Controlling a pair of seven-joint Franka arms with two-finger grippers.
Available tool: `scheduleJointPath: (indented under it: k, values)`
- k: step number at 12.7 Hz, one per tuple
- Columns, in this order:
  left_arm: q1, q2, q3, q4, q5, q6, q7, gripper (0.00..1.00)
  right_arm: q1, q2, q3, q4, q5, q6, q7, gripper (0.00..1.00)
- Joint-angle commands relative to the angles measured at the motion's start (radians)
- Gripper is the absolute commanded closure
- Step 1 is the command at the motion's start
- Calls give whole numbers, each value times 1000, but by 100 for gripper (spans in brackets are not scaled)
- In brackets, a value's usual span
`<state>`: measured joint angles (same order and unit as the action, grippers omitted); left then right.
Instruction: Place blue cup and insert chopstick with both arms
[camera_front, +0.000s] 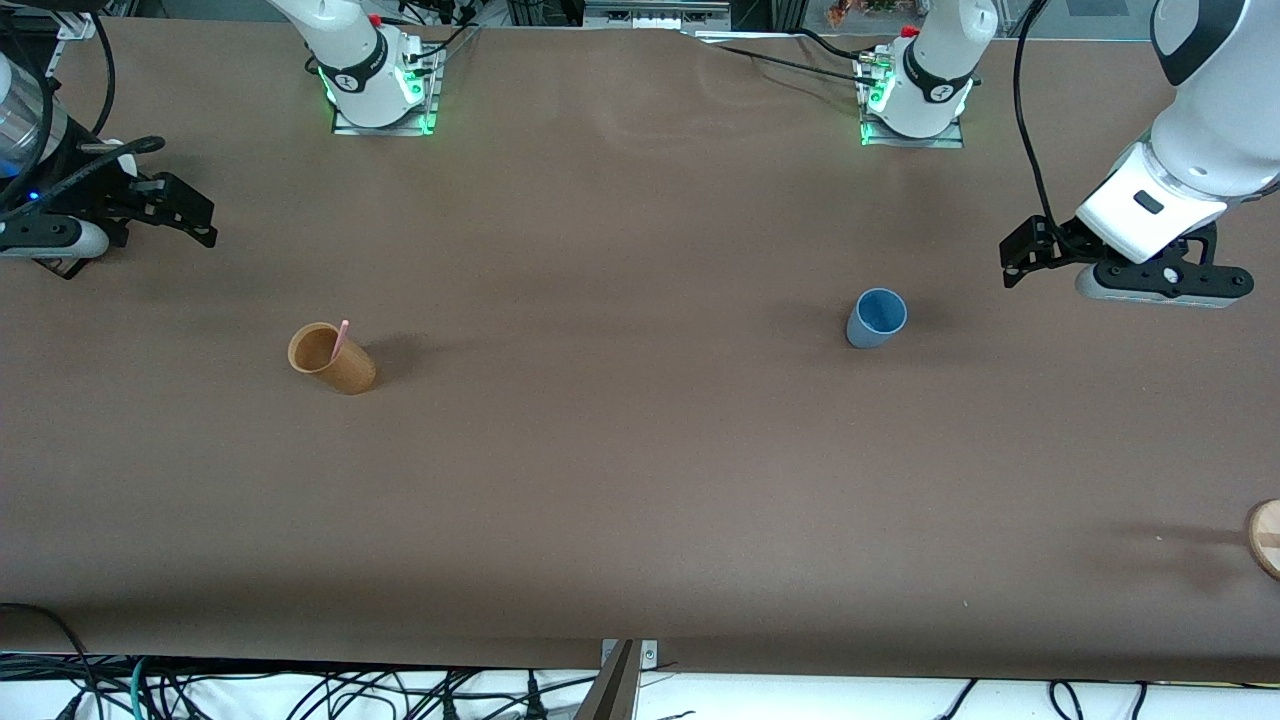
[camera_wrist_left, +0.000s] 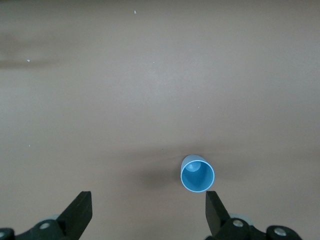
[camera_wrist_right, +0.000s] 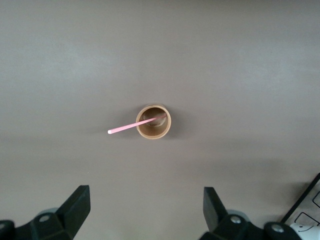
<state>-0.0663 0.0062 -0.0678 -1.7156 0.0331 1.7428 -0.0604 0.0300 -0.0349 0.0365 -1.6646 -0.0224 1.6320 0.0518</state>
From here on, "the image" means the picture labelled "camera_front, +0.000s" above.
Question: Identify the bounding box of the black base power cable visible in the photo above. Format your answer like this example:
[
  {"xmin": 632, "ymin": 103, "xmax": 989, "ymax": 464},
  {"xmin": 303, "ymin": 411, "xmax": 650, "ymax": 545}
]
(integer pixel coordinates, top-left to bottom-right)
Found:
[{"xmin": 690, "ymin": 28, "xmax": 883, "ymax": 83}]

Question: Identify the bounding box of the brown cup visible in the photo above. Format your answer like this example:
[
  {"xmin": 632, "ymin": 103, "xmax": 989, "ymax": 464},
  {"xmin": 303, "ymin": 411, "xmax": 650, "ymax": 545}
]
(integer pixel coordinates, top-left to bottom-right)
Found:
[{"xmin": 288, "ymin": 322, "xmax": 378, "ymax": 395}]

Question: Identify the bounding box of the metal table bracket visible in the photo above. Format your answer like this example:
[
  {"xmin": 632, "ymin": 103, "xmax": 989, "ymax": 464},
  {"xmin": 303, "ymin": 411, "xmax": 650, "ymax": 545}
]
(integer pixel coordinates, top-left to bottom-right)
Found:
[{"xmin": 600, "ymin": 639, "xmax": 660, "ymax": 670}]

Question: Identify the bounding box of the dark metal stand post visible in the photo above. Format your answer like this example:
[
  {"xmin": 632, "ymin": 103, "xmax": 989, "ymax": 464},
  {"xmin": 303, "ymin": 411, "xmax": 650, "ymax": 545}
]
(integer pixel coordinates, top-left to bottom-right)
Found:
[{"xmin": 574, "ymin": 640, "xmax": 642, "ymax": 720}]

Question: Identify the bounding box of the blue plastic cup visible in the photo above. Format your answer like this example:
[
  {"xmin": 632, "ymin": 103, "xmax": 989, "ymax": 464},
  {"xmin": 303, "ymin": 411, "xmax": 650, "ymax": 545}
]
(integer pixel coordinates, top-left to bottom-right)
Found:
[{"xmin": 846, "ymin": 288, "xmax": 909, "ymax": 350}]

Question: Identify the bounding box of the round wooden disc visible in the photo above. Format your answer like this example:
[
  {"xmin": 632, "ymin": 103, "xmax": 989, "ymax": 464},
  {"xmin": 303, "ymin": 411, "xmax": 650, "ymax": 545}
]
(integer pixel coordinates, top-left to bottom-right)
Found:
[{"xmin": 1246, "ymin": 498, "xmax": 1280, "ymax": 582}]

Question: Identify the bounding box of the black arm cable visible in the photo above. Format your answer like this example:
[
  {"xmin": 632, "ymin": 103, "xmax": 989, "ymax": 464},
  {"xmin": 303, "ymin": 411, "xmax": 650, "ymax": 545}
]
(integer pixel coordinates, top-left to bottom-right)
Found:
[
  {"xmin": 1012, "ymin": 0, "xmax": 1063, "ymax": 239},
  {"xmin": 0, "ymin": 10, "xmax": 167, "ymax": 206}
]

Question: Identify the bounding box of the grey metal frame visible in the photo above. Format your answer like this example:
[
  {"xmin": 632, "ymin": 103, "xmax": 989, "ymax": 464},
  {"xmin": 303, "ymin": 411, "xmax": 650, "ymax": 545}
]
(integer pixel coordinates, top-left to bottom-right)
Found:
[{"xmin": 583, "ymin": 0, "xmax": 733, "ymax": 31}]

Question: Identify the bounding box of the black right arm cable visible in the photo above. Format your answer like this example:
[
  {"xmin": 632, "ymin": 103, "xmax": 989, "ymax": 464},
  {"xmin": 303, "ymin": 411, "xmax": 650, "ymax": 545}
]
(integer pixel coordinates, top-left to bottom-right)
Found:
[{"xmin": 0, "ymin": 10, "xmax": 167, "ymax": 206}]

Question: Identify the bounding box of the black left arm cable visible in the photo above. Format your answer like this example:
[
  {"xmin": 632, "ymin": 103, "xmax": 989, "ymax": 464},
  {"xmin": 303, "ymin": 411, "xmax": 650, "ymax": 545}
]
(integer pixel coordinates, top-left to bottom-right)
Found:
[{"xmin": 1012, "ymin": 0, "xmax": 1063, "ymax": 239}]

